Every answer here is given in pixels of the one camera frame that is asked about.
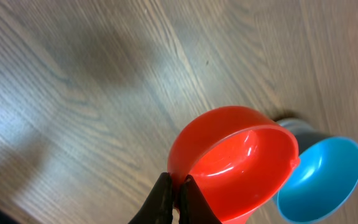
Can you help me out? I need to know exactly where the red measuring scoop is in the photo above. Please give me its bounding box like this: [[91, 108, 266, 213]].
[[167, 106, 300, 223]]

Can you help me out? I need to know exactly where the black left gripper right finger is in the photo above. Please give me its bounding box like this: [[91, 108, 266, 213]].
[[177, 175, 221, 224]]

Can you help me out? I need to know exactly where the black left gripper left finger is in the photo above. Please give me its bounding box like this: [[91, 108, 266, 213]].
[[129, 172, 175, 224]]

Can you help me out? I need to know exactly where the blue metal bowl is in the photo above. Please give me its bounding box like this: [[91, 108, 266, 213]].
[[273, 118, 358, 223]]

